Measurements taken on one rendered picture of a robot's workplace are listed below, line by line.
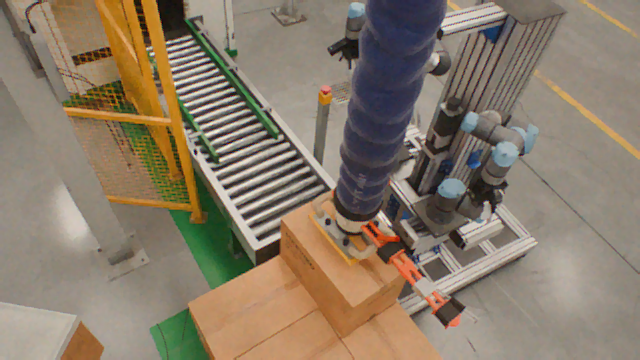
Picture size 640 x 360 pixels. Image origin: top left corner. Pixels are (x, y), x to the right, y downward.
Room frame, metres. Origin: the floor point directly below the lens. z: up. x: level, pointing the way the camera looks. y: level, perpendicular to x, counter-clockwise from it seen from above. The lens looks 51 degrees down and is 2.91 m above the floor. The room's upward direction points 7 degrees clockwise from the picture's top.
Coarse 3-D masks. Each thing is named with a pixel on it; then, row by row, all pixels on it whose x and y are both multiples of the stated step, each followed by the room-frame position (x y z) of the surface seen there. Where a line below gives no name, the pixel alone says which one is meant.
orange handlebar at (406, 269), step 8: (368, 224) 1.17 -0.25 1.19; (368, 232) 1.12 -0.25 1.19; (376, 232) 1.13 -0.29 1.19; (376, 240) 1.08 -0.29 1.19; (400, 256) 1.02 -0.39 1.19; (400, 264) 0.98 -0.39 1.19; (408, 264) 0.98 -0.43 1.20; (400, 272) 0.95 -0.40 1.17; (408, 272) 0.94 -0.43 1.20; (416, 272) 0.95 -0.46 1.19; (440, 296) 0.85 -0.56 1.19; (432, 304) 0.81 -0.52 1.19
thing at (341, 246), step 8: (312, 216) 1.25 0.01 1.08; (328, 216) 1.26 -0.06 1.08; (320, 224) 1.21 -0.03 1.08; (328, 224) 1.21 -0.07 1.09; (328, 232) 1.17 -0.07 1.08; (328, 240) 1.13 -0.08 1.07; (336, 240) 1.13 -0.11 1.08; (344, 240) 1.12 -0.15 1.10; (352, 240) 1.14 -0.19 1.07; (336, 248) 1.09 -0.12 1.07; (344, 248) 1.09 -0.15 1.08; (344, 256) 1.05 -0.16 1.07; (352, 256) 1.05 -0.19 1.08; (352, 264) 1.02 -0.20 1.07
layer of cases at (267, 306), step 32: (224, 288) 1.06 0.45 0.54; (256, 288) 1.08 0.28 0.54; (288, 288) 1.11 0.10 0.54; (224, 320) 0.88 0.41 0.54; (256, 320) 0.90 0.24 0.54; (288, 320) 0.93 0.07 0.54; (320, 320) 0.95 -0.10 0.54; (384, 320) 0.99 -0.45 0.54; (224, 352) 0.72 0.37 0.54; (256, 352) 0.74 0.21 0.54; (288, 352) 0.76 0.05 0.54; (320, 352) 0.78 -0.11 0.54; (352, 352) 0.80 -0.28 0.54; (384, 352) 0.82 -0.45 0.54; (416, 352) 0.84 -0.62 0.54
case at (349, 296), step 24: (288, 216) 1.32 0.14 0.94; (288, 240) 1.25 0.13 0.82; (312, 240) 1.20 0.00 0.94; (360, 240) 1.23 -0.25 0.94; (288, 264) 1.24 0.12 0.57; (312, 264) 1.09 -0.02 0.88; (336, 264) 1.08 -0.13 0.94; (360, 264) 1.09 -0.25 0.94; (384, 264) 1.11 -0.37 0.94; (312, 288) 1.07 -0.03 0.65; (336, 288) 0.96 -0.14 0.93; (360, 288) 0.97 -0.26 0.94; (384, 288) 1.00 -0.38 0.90; (336, 312) 0.93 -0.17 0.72; (360, 312) 0.91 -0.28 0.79
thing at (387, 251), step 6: (378, 246) 1.05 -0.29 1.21; (384, 246) 1.05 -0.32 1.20; (390, 246) 1.06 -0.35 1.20; (396, 246) 1.06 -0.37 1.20; (402, 246) 1.06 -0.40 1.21; (378, 252) 1.03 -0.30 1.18; (384, 252) 1.02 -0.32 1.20; (390, 252) 1.03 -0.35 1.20; (396, 252) 1.03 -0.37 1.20; (402, 252) 1.03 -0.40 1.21; (384, 258) 1.01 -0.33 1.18; (390, 258) 0.99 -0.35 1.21; (396, 258) 1.02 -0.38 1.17
